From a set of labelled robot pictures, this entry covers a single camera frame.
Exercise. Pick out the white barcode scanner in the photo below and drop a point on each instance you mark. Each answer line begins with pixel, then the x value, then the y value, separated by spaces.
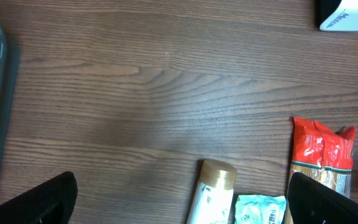
pixel 338 15

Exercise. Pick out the teal snack packet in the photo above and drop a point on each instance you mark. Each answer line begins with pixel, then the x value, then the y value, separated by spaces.
pixel 259 209

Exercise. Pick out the white tube with gold cap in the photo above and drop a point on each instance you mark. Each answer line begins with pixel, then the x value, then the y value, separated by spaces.
pixel 213 195

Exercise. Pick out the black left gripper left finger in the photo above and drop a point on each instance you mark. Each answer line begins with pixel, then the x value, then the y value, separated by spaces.
pixel 50 202

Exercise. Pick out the orange long noodle packet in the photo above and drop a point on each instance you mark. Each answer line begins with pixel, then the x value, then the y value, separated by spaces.
pixel 323 155

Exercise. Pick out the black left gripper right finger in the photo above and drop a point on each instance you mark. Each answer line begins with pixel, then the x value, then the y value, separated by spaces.
pixel 311 202

